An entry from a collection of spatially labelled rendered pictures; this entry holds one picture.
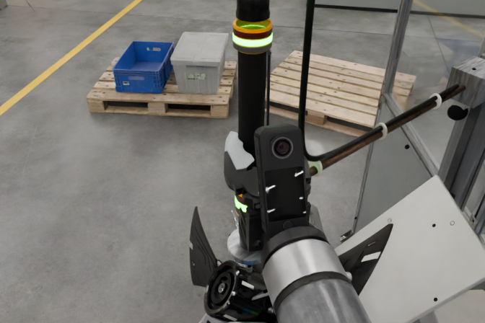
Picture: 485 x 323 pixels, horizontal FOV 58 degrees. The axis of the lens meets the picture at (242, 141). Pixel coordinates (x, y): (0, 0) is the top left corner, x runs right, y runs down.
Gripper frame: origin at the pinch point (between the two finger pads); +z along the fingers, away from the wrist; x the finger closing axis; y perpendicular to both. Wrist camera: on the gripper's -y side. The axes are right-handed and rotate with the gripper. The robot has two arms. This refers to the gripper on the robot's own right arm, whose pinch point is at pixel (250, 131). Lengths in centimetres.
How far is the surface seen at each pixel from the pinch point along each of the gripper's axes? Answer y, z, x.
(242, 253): 19.9, -3.5, -1.8
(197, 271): 66, 30, -7
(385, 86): 64, 110, 90
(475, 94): 12, 20, 53
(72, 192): 167, 190, -74
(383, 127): 10.5, 10.6, 26.9
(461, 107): 17, 23, 53
